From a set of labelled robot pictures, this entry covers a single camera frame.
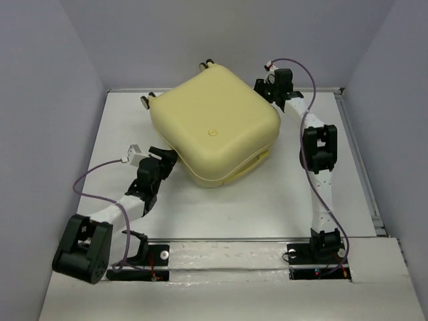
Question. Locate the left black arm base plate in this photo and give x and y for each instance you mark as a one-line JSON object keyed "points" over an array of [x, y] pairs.
{"points": [[149, 266]]}

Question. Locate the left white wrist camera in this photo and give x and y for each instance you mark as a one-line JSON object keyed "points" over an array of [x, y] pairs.
{"points": [[134, 155]]}

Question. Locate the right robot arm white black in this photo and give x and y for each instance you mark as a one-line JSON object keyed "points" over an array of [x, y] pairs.
{"points": [[318, 157]]}

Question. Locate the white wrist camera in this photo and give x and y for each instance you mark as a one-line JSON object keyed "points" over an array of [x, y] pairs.
{"points": [[270, 73], [134, 155]]}

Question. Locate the yellow hard-shell suitcase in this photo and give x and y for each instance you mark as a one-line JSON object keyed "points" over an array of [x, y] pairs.
{"points": [[219, 126]]}

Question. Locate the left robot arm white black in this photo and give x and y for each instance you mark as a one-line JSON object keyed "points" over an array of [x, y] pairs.
{"points": [[102, 245]]}

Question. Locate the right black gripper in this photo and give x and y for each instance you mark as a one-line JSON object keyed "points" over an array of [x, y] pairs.
{"points": [[259, 85]]}

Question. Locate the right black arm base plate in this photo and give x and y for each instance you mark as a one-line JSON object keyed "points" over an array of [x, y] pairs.
{"points": [[303, 266]]}

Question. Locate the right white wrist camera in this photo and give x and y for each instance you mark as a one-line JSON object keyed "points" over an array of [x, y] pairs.
{"points": [[270, 73]]}

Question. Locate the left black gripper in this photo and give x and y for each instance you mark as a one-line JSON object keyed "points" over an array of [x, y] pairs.
{"points": [[168, 157]]}

